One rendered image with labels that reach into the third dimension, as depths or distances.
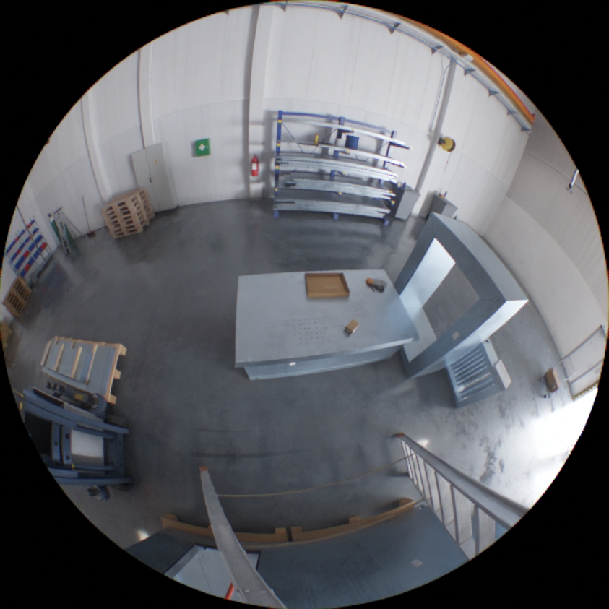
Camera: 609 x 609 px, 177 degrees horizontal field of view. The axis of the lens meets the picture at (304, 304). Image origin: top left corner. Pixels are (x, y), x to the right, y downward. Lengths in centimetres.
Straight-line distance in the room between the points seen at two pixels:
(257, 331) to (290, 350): 32
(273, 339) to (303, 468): 133
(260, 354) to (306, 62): 577
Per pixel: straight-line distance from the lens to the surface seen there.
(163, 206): 626
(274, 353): 159
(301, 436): 211
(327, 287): 203
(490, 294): 176
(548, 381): 628
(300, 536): 224
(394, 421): 243
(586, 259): 945
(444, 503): 125
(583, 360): 959
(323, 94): 553
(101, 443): 284
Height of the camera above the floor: 211
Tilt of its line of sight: 52 degrees down
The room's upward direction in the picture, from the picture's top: 9 degrees clockwise
